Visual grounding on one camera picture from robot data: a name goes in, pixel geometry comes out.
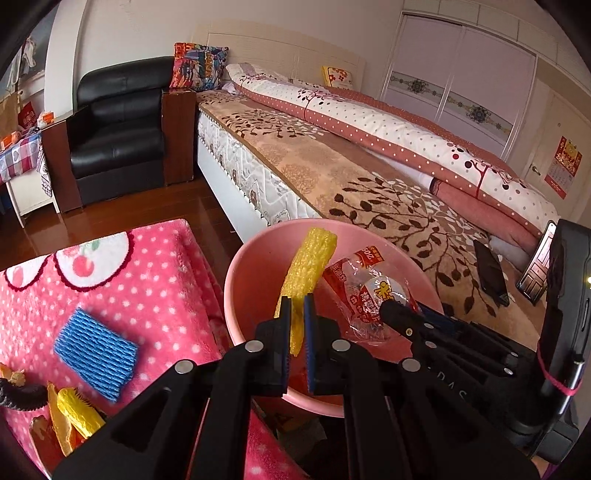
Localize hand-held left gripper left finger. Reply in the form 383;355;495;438
53;296;294;480

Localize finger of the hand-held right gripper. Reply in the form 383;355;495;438
414;305;539;365
379;299;519;384

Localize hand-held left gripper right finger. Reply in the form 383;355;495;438
303;294;540;480

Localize clear red-printed plastic wrapper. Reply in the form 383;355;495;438
321;247;421;344

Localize pink plastic basin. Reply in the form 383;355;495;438
224;219;446;418

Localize long yellow foam net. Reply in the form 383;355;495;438
274;226;338;356

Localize blue foam net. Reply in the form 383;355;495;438
54;308;139;402

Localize person's right forearm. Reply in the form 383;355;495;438
531;455;568;480

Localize smartphone with lit screen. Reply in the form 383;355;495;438
516;220;557;305

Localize black phone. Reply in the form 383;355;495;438
473;239;511;308

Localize pink polka dot blanket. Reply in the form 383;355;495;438
0;219;310;480

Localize brown leaf-pattern blanket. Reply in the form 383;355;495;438
198;90;541;333

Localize white bed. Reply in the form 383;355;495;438
191;23;561;333

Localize white and pink quilt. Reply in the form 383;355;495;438
225;62;561;250

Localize crumpled yellow foam net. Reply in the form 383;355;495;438
55;388;108;439

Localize white wardrobe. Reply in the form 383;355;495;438
379;0;591;217

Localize yellow flowered pillow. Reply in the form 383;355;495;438
322;65;356;90

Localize small brown peel piece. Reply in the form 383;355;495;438
30;415;51;445
0;364;26;386

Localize black leather armchair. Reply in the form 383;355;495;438
41;56;199;213

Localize colourful printed cushion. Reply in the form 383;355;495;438
168;42;229;90

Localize white desk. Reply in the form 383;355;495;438
7;157;61;227

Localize checkered tablecloth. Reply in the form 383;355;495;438
0;127;47;185

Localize brown paper bag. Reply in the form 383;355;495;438
0;90;24;139

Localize window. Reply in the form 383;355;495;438
0;28;52;93

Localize hanging white clothes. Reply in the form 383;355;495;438
18;37;38;70

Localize pink elastic cord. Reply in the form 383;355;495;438
537;340;581;398

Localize red wall calendar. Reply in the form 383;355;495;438
544;136;581;200

